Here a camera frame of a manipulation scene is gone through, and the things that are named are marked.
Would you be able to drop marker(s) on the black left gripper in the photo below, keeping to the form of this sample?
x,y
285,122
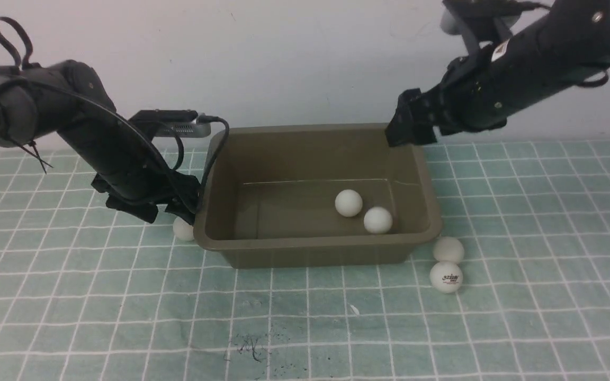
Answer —
x,y
146,208

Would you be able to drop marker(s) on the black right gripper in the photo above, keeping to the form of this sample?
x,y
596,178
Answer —
x,y
421,116

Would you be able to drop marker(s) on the plain white table-tennis ball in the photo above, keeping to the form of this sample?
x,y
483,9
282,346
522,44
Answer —
x,y
182,230

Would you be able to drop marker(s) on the olive plastic bin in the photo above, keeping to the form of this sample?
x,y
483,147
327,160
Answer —
x,y
269,199

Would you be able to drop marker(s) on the white table-tennis ball with logo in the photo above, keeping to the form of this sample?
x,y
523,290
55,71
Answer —
x,y
446,277

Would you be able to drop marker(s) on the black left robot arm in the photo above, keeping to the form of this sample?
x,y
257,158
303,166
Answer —
x,y
69,99

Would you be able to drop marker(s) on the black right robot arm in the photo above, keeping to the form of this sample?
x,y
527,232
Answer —
x,y
504,73

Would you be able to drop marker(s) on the green checked tablecloth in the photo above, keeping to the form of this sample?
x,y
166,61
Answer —
x,y
87,293

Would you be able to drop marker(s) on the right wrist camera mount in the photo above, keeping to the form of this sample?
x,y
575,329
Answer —
x,y
484,21

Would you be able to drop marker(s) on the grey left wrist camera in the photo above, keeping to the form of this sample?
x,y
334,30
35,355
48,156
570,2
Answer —
x,y
165,123

